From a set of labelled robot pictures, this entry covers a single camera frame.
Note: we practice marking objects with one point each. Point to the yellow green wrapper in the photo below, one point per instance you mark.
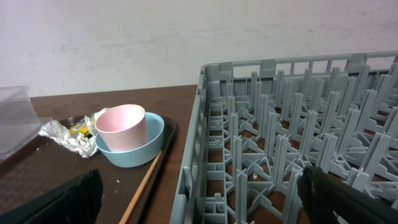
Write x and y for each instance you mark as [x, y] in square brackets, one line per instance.
[85, 126]

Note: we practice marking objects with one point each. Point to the wooden chopstick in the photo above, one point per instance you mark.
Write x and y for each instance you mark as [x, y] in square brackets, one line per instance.
[137, 195]

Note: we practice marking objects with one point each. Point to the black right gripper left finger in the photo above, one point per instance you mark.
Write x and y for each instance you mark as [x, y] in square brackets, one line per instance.
[77, 201]

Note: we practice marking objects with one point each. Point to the white tissue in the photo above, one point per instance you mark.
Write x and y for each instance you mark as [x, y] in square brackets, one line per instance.
[78, 143]

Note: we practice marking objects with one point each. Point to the grey dishwasher rack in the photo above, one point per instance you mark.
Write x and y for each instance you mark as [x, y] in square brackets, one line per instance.
[255, 126]

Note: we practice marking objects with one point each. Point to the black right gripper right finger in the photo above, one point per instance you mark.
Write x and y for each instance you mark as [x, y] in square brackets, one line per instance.
[323, 198]

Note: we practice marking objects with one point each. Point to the pink cup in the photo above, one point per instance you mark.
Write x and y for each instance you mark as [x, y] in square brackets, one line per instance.
[123, 128]

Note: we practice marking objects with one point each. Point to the light blue bowl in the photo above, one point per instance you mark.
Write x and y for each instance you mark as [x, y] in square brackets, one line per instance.
[141, 155]

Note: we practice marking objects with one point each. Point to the brown serving tray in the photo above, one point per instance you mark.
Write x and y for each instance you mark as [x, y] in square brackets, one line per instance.
[42, 165]

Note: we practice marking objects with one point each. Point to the clear plastic bin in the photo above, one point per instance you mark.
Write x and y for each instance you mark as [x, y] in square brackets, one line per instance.
[19, 120]

